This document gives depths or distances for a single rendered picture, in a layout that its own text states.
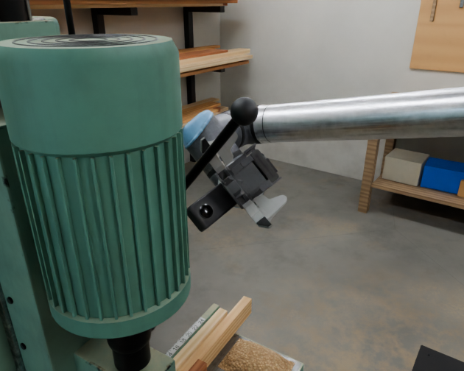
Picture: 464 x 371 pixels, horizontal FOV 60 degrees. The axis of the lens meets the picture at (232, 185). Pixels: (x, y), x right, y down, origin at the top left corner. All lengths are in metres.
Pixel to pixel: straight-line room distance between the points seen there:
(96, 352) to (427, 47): 3.31
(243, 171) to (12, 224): 0.33
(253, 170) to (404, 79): 3.12
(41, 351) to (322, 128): 0.62
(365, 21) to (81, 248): 3.48
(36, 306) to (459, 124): 0.70
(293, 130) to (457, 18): 2.80
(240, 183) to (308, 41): 3.36
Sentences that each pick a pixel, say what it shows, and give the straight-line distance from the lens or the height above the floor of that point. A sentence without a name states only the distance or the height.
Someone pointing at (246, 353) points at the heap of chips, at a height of 0.93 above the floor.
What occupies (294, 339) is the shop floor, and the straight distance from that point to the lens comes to 2.19.
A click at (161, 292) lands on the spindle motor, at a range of 0.48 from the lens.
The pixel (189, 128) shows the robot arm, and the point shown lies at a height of 1.30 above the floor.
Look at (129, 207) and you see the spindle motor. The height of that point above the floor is 1.36.
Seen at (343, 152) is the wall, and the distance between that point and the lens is 3.99.
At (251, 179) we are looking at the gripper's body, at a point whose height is 1.28.
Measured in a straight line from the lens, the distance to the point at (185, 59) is 3.35.
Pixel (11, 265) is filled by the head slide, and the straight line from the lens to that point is 0.59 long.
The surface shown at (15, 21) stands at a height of 1.52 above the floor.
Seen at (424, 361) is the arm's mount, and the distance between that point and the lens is 1.38.
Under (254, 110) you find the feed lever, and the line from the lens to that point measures 0.50.
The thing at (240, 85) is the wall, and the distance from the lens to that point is 4.37.
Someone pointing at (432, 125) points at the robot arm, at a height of 1.34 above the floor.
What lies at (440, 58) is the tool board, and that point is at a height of 1.14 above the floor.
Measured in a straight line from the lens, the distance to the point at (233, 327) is 0.90.
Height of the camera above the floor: 1.54
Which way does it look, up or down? 24 degrees down
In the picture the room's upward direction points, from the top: straight up
